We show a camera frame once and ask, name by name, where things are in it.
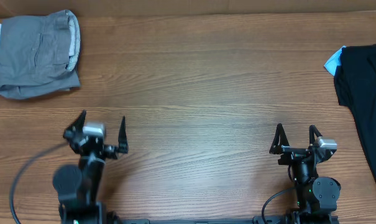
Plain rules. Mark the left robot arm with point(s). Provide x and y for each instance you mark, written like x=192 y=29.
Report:
x=77 y=185

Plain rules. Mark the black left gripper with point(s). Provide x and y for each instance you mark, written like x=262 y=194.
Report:
x=112 y=150

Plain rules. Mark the grey shorts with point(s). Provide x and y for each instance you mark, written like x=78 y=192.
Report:
x=39 y=55

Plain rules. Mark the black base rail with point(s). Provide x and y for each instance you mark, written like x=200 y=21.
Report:
x=254 y=220

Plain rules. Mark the light blue cloth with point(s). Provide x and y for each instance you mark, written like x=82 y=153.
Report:
x=334 y=61

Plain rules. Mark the black garment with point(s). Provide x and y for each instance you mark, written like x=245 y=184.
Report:
x=355 y=84

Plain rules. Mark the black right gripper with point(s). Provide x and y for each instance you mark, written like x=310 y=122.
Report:
x=293 y=154

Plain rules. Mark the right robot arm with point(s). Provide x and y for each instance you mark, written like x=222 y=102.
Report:
x=316 y=196

